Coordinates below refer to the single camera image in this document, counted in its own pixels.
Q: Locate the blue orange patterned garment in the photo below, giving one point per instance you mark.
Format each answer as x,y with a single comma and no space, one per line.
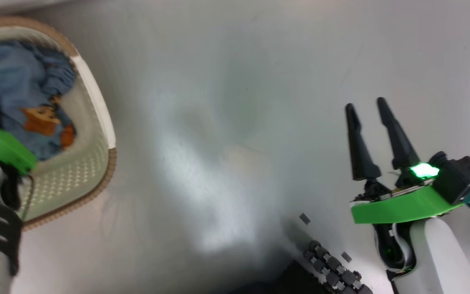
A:
14,90

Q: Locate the black roller wheel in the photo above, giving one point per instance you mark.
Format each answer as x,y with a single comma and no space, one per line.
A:
333,269

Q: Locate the cream perforated laundry basket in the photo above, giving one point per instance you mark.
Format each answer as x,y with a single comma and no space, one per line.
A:
76,179

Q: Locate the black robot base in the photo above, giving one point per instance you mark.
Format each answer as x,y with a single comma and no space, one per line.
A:
292,281

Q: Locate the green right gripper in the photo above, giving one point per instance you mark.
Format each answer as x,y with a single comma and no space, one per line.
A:
402,206

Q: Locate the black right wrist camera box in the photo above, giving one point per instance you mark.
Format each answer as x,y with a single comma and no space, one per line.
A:
463,175

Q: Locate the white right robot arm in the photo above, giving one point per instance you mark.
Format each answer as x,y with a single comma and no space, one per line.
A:
443,257

